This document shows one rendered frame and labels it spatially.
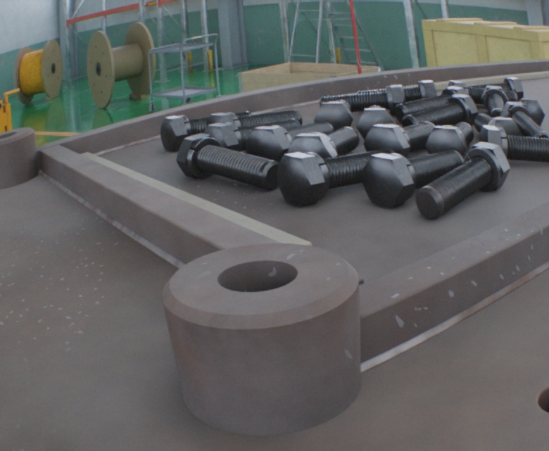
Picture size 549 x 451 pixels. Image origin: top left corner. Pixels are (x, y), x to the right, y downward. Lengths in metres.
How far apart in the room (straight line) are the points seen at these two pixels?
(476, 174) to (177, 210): 0.11
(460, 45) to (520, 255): 5.66
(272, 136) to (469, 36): 5.48
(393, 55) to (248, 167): 10.94
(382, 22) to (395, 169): 11.00
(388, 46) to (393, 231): 11.02
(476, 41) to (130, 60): 5.98
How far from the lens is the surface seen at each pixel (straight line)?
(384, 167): 0.27
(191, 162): 0.33
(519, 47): 5.59
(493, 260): 0.20
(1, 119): 2.62
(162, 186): 0.31
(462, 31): 5.81
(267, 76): 7.19
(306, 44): 12.20
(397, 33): 11.14
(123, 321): 0.21
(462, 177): 0.27
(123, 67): 10.38
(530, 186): 0.31
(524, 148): 0.33
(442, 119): 0.40
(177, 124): 0.39
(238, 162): 0.31
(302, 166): 0.28
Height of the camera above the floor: 1.45
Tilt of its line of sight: 19 degrees down
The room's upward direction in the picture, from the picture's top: 5 degrees counter-clockwise
